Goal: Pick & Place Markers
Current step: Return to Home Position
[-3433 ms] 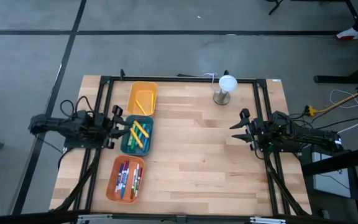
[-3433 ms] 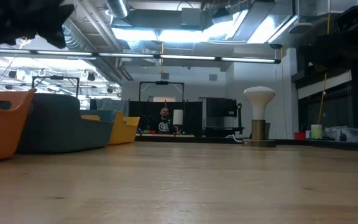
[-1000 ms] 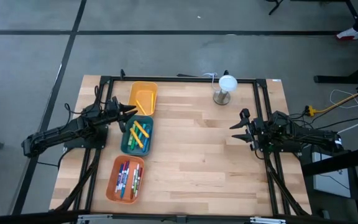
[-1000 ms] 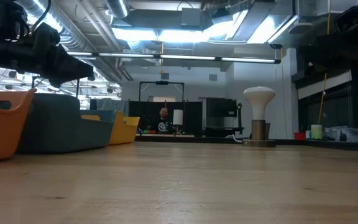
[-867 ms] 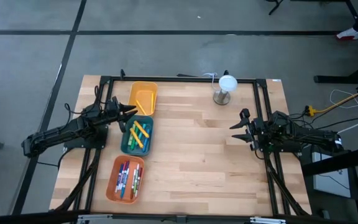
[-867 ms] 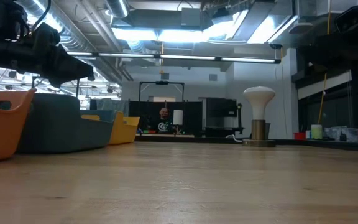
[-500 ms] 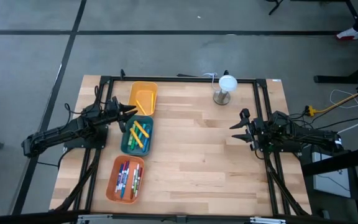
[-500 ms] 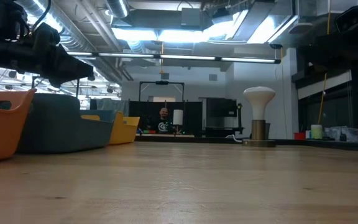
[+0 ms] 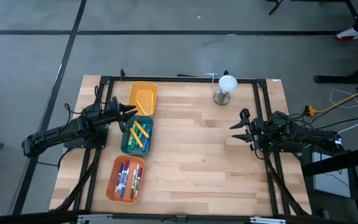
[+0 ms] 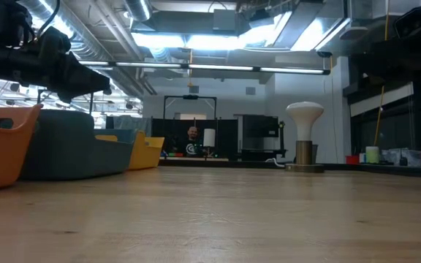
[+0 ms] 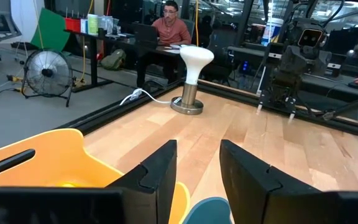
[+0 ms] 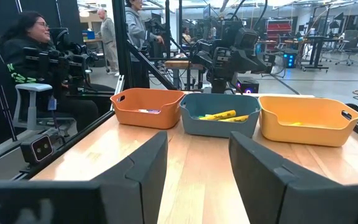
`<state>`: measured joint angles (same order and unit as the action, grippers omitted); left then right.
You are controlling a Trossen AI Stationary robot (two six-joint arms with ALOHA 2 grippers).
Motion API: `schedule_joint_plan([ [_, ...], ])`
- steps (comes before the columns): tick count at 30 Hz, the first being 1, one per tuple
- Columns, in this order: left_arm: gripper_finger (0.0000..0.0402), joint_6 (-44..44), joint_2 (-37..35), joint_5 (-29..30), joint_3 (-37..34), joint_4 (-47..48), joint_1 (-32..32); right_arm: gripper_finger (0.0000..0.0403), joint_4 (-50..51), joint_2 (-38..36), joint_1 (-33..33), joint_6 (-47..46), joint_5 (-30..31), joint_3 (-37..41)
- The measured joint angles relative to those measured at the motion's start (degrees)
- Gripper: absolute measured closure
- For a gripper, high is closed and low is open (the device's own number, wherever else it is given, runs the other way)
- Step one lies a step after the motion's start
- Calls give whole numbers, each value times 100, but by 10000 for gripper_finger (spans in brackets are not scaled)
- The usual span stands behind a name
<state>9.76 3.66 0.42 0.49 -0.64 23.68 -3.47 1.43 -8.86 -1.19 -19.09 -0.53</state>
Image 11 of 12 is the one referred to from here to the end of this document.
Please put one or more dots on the black aluminium table frame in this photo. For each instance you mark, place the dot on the black aluminium table frame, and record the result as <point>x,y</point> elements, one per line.
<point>110,112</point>

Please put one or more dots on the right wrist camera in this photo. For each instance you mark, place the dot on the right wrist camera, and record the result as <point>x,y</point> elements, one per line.
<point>310,37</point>

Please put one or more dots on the black laptop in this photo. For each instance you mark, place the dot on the black laptop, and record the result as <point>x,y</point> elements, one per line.
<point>145,35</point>

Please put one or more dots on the floor fan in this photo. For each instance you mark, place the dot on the floor fan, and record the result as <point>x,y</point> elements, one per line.
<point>47,73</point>

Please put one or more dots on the green container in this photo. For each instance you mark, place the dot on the green container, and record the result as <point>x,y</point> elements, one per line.
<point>92,25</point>

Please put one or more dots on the white bulb brass lamp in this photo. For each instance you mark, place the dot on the white bulb brass lamp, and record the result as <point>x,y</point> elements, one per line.
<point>196,59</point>

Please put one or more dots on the yellow plastic bin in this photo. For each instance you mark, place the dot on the yellow plastic bin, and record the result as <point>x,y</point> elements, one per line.
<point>57,161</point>

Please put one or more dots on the black desk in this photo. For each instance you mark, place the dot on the black desk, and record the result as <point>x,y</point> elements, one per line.
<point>93,62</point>

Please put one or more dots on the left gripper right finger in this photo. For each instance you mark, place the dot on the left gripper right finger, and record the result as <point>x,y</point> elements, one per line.
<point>253,193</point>

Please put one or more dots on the teal plastic bin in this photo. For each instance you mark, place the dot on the teal plastic bin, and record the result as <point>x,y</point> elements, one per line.
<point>208,213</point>

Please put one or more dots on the white bucket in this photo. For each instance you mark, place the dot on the white bucket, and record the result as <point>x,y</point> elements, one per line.
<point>273,31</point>

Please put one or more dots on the green backpack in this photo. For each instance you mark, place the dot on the green backpack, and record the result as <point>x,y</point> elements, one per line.
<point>113,59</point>

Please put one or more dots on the green panel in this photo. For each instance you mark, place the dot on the green panel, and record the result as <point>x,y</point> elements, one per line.
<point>51,31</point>

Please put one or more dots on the grey desk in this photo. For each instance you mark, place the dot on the grey desk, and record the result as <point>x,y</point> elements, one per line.
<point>322,85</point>

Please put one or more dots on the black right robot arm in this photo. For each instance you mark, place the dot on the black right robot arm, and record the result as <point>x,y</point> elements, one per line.
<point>278,102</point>

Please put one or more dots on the red box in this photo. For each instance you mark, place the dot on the red box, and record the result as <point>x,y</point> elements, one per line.
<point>72,24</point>

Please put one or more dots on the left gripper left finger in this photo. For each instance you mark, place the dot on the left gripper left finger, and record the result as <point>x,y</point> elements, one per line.
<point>154,193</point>

